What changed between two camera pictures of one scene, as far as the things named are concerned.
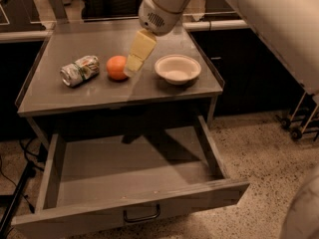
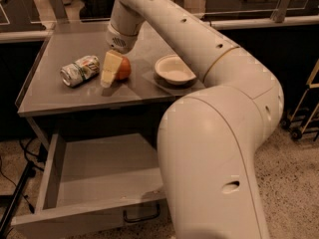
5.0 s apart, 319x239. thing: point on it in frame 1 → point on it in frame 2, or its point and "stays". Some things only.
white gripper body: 159,17 → 120,42
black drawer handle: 145,218 stays
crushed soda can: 80,71 stays
